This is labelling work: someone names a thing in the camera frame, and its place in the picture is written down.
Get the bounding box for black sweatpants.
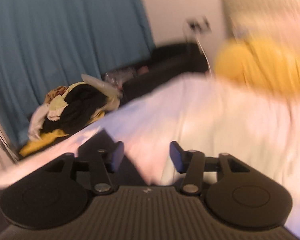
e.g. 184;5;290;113
0;130;146;231

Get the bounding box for pile of clothes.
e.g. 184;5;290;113
19;74;122;157

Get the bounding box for clear plastic bag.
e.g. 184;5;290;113
104;68;136;90

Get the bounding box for black armchair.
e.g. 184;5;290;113
112;42;209;105

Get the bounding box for yellow plush toy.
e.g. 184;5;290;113
213;37;300;97

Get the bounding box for large blue curtain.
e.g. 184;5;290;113
0;0;154;146

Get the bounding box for white charging cable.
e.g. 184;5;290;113
194;33;213;77

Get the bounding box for wall power outlet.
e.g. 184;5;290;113
186;16;211;34

